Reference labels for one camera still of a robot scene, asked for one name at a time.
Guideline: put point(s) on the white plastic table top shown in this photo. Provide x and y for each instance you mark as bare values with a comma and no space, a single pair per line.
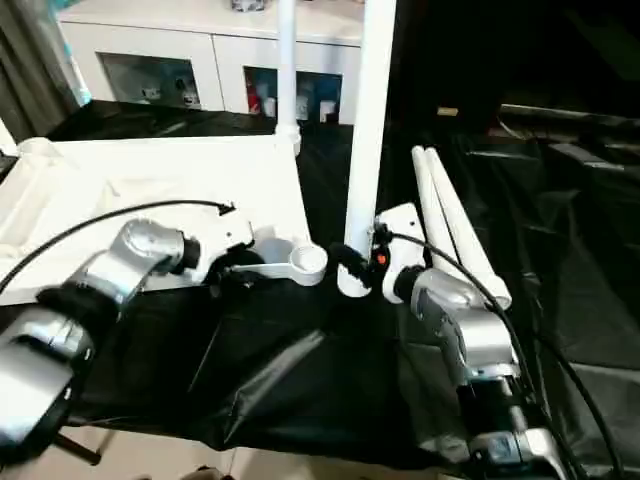
150,180

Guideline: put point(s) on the white plastic table leg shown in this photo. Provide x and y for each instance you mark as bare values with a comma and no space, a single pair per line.
367,125
430,190
287,65
465,220

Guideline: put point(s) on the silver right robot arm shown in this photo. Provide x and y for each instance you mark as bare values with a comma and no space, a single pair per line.
465,310

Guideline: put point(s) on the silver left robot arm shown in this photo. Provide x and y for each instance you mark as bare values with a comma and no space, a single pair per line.
100,280

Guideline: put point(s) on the black mat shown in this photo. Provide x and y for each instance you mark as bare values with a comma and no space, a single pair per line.
300,375

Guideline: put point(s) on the small tan label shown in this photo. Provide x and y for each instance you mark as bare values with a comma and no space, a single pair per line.
447,111

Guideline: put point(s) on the red object behind glass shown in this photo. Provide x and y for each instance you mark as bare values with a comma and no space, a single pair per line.
255,100

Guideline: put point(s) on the white cabinet with glass doors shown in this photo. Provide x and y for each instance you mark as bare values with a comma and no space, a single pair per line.
200,45

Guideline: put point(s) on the teal patterned hanging cloth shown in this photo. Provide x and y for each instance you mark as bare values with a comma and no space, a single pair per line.
77,70

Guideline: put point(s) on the clear glass trinket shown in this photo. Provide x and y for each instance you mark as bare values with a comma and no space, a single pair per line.
247,4

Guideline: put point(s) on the grey curtain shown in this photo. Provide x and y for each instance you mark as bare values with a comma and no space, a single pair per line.
30,70

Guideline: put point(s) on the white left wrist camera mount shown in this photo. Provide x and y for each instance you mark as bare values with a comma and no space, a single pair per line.
227,235

